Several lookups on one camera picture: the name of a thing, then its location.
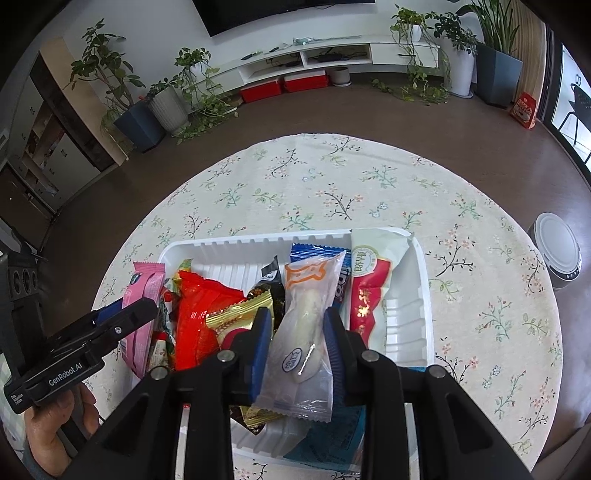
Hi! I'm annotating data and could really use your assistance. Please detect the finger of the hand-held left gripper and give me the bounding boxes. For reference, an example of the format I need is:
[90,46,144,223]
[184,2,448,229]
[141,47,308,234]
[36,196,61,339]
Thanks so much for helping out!
[88,299,126,326]
[45,298,158,366]

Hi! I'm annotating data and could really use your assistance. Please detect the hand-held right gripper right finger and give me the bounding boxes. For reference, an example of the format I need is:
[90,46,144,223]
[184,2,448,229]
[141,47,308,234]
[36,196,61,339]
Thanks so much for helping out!
[323,307,534,480]

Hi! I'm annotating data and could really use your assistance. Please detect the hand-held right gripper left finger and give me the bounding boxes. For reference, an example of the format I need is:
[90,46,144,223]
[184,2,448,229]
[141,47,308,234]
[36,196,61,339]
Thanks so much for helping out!
[78,307,274,480]

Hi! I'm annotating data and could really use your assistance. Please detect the clear bun packet orange print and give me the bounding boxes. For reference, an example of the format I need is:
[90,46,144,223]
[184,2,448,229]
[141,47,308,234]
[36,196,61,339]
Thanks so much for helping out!
[253,251,347,423]

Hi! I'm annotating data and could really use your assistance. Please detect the red and gold snack packet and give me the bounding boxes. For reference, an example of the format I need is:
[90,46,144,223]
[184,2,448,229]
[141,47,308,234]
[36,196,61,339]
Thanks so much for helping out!
[205,295,287,425]

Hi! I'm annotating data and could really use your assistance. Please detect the pink snack packet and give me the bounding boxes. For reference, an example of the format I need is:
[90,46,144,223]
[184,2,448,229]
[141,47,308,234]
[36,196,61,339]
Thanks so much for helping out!
[122,261,166,379]

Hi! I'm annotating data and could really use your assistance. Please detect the black snack packet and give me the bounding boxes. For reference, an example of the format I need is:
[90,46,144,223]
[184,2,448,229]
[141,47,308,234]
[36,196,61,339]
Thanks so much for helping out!
[252,256,284,324]

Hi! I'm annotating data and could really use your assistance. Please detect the orange-red snack packet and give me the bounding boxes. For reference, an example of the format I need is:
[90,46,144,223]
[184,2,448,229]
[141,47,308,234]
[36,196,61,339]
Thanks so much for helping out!
[173,271,245,372]

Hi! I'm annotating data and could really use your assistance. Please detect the red and white snack packet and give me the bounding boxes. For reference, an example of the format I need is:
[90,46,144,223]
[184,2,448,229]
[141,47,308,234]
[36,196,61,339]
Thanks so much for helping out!
[346,228,411,356]

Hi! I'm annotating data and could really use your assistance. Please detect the white plastic tray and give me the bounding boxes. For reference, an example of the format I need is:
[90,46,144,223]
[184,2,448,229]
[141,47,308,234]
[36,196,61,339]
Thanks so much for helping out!
[157,227,435,464]

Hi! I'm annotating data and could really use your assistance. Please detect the light blue snack packet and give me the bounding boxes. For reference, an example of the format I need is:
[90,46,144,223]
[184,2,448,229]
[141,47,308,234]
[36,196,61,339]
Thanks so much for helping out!
[283,364,426,472]

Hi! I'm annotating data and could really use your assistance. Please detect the blue and yellow cake packet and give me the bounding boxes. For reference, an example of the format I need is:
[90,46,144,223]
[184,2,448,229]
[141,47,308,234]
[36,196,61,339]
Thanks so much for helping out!
[290,242,354,305]

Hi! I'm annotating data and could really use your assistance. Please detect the person's left hand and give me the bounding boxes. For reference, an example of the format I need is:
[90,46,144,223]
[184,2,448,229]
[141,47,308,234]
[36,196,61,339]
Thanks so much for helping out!
[24,384,100,468]

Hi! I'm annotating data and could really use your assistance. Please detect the tall plant in blue pot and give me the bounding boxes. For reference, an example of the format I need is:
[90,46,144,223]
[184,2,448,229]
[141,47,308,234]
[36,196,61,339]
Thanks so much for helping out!
[69,25,166,153]

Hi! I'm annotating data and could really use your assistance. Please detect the plant in ribbed white pot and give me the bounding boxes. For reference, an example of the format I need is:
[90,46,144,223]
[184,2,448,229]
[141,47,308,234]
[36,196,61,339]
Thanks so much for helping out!
[147,78,190,134]

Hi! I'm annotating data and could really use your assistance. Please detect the trailing vine plant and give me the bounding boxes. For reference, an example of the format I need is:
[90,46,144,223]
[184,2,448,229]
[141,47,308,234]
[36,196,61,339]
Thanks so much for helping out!
[174,47,241,144]

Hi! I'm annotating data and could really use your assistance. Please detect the white trash can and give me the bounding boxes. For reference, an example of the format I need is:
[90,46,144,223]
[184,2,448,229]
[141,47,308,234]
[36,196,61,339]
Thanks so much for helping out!
[526,212,583,291]

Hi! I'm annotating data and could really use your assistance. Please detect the red storage box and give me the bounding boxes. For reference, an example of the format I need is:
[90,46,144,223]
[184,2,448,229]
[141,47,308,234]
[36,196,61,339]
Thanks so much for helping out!
[283,70,329,93]
[240,78,283,103]

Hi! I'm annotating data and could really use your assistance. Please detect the white television cabinet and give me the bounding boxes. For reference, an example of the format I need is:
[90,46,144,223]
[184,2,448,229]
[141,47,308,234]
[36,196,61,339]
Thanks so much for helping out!
[203,34,439,93]

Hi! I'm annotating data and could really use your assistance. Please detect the red bag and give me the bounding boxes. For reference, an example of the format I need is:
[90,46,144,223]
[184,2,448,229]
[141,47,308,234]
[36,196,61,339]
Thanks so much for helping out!
[510,92,539,131]

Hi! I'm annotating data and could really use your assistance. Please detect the bushy plant in white pot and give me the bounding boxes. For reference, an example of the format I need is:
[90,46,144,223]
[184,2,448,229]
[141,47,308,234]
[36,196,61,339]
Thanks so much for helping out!
[427,11,476,97]

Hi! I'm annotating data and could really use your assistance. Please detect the broad-leaf plant in blue pot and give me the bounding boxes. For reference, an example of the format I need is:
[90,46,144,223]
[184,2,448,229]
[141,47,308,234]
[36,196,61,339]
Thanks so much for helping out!
[455,0,525,107]

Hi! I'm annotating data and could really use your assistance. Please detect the hanging pothos plant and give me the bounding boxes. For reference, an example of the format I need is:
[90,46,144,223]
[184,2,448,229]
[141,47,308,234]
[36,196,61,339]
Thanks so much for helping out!
[372,6,451,106]

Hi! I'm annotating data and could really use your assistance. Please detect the black balcony chair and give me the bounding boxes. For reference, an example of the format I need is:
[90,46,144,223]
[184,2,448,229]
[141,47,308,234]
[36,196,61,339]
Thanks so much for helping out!
[556,76,591,148]

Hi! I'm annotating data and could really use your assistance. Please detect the beige curtain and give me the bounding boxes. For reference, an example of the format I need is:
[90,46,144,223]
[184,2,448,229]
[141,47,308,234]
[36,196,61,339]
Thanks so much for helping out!
[515,0,548,121]

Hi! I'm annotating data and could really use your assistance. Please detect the wooden wall cabinet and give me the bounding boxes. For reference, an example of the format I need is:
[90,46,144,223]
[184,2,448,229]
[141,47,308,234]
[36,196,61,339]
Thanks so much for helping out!
[0,48,127,222]

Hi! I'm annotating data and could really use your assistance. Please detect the black wall television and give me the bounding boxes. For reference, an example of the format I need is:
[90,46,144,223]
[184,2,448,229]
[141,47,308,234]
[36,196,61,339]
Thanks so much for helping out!
[191,0,376,38]

